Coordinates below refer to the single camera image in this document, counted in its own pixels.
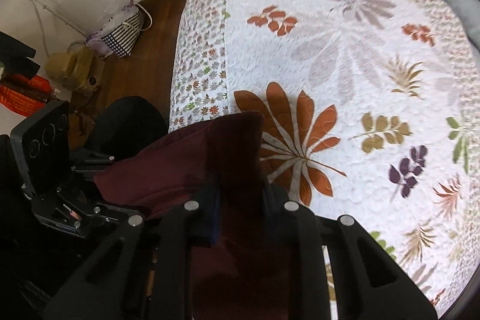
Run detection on floral white quilt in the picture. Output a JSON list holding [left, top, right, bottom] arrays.
[[169, 0, 479, 316]]

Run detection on tan cardboard boxes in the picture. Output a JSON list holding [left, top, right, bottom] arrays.
[[45, 46, 105, 97]]

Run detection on maroon pants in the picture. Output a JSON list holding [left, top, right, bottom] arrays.
[[94, 112, 289, 319]]

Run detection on orange red bag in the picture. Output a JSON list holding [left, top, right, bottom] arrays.
[[1, 74, 53, 117]]

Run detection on striped black white bag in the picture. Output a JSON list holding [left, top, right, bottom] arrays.
[[85, 0, 153, 58]]

